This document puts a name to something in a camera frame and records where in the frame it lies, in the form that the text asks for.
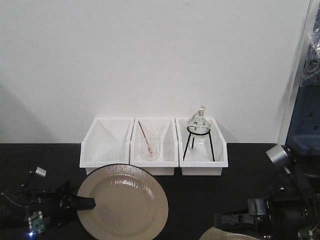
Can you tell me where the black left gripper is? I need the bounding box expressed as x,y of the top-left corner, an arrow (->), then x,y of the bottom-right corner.
41,181 -> 96,228

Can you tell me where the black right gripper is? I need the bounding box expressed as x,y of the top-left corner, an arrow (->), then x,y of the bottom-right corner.
213,198 -> 270,230

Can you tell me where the beige plate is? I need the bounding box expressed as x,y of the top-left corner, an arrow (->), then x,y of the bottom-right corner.
77,164 -> 169,240
199,227 -> 258,240

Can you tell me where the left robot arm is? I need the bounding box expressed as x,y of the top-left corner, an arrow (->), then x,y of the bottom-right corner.
0,166 -> 96,240

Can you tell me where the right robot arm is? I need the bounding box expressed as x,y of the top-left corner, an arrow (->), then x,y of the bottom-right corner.
213,144 -> 320,240

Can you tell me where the white bin left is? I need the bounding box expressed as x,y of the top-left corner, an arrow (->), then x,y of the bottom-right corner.
79,117 -> 134,174

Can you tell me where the white bin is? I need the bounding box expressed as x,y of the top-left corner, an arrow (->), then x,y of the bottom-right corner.
129,118 -> 179,176
79,117 -> 134,174
175,118 -> 229,176

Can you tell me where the red stirring rod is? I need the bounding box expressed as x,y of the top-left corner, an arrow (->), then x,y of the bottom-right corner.
138,121 -> 153,156

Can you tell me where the white bin right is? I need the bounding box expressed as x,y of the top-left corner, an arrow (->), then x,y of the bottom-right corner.
175,118 -> 229,176

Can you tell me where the grey blue pegboard rack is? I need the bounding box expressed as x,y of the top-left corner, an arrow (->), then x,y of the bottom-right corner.
286,0 -> 320,156

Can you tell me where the white bin middle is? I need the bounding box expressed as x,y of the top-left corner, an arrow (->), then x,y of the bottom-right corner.
129,118 -> 179,176

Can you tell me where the glass beaker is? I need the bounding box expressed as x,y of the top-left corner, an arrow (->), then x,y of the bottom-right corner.
140,128 -> 161,162

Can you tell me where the glass round flask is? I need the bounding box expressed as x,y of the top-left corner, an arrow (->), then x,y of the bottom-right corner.
187,106 -> 211,139

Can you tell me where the black bag on pegboard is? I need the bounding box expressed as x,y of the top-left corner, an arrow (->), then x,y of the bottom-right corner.
300,12 -> 320,87

